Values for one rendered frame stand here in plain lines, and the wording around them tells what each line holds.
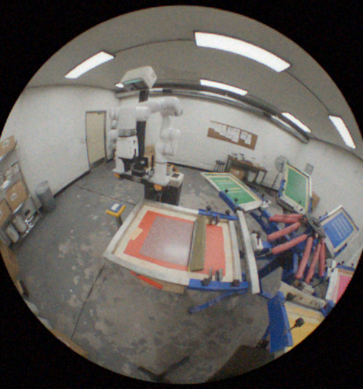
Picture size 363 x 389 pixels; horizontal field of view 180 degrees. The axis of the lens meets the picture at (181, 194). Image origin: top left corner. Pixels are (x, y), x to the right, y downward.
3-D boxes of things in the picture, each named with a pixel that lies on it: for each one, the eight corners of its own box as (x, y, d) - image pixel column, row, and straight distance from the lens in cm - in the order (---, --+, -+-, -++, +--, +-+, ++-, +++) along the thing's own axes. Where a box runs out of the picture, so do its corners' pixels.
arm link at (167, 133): (165, 109, 104) (188, 112, 98) (155, 153, 98) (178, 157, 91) (158, 103, 92) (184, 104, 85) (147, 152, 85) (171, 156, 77)
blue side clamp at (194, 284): (186, 289, 68) (188, 286, 61) (187, 280, 69) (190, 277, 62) (237, 291, 78) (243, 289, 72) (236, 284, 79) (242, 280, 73)
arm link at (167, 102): (165, 113, 98) (184, 115, 92) (151, 123, 80) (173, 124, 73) (164, 94, 94) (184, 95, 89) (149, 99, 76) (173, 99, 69)
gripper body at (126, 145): (140, 132, 54) (140, 156, 57) (123, 132, 61) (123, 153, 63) (130, 134, 49) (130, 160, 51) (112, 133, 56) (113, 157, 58)
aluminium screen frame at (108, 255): (104, 258, 77) (102, 255, 74) (142, 201, 105) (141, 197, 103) (239, 289, 78) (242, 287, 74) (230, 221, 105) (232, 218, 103)
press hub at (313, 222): (231, 297, 184) (322, 237, 93) (230, 272, 193) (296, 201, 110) (253, 295, 205) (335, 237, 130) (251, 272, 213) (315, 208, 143)
